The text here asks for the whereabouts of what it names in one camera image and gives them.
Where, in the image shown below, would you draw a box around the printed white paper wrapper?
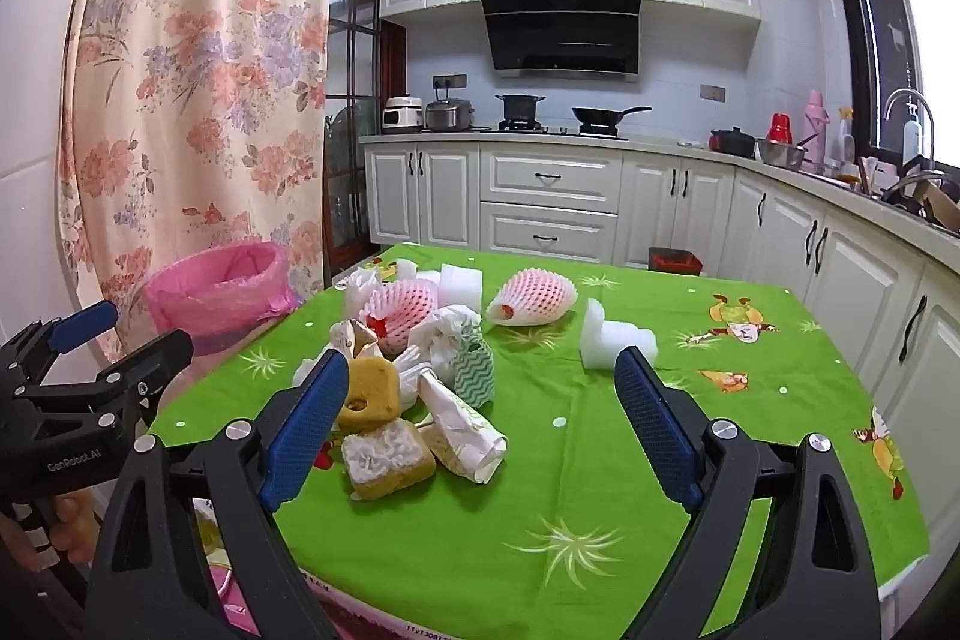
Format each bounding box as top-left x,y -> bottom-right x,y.
418,370 -> 511,485

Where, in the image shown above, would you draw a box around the white lower cabinets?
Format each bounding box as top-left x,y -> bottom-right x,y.
362,137 -> 960,453

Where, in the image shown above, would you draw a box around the silver pressure cooker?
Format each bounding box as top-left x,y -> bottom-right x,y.
424,94 -> 476,131

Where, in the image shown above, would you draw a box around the gas stove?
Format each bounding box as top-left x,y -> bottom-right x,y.
491,119 -> 631,140

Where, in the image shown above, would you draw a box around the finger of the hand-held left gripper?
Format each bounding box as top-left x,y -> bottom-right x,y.
11,329 -> 194,420
0,300 -> 121,390

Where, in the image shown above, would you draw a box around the pink thermos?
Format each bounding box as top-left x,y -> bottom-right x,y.
802,90 -> 830,161

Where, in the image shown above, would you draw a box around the red and black box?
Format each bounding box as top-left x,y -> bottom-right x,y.
647,246 -> 704,276

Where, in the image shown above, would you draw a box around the wooden glass door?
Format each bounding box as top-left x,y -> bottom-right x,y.
324,0 -> 410,266

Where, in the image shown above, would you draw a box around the black stock pot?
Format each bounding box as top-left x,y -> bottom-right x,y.
495,94 -> 546,125

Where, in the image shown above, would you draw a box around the pink foam fruit net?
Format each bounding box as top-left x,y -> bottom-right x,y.
358,278 -> 440,360
486,269 -> 578,327

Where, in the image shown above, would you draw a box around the yellow sponge with white top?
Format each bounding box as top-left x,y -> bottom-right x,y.
341,419 -> 437,502

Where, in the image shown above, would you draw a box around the green printed tablecloth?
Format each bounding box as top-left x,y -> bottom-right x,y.
146,242 -> 931,640

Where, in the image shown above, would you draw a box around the chrome faucet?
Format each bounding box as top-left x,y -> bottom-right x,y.
883,89 -> 937,176

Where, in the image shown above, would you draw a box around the pink trash bin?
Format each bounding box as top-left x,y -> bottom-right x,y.
144,240 -> 301,356

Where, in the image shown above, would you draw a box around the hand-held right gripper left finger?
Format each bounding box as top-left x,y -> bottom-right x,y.
86,347 -> 353,640

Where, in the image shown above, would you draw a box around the white tissue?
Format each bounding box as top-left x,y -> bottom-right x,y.
391,346 -> 427,414

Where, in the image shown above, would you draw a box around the floral curtain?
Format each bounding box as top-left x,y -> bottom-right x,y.
56,0 -> 338,363

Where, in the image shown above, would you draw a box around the white rice cooker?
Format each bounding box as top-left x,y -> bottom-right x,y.
381,97 -> 427,133

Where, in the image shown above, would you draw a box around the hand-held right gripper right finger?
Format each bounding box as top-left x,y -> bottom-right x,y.
613,346 -> 882,640

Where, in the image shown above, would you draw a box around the black frying pan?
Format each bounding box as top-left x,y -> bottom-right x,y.
571,105 -> 653,131

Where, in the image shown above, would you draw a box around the person's left hand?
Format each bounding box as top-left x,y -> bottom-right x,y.
0,492 -> 100,573

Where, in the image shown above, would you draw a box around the dish rack with dishes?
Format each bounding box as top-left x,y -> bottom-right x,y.
859,155 -> 960,234

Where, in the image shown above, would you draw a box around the white spray bottle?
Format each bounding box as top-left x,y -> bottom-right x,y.
836,106 -> 860,165

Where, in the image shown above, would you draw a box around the green wavy cloth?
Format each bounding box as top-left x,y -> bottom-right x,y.
450,321 -> 496,412

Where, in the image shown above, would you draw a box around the yellow sponge with hole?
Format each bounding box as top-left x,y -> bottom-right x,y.
335,356 -> 404,432

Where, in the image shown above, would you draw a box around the steel bowl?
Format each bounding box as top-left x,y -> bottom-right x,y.
756,137 -> 811,170

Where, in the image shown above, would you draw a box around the black clay pot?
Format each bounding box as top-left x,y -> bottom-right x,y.
709,126 -> 758,157

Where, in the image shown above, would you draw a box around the dark framed window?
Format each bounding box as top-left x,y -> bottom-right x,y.
823,0 -> 960,176

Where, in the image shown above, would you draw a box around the black range hood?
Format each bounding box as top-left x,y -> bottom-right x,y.
478,0 -> 642,82

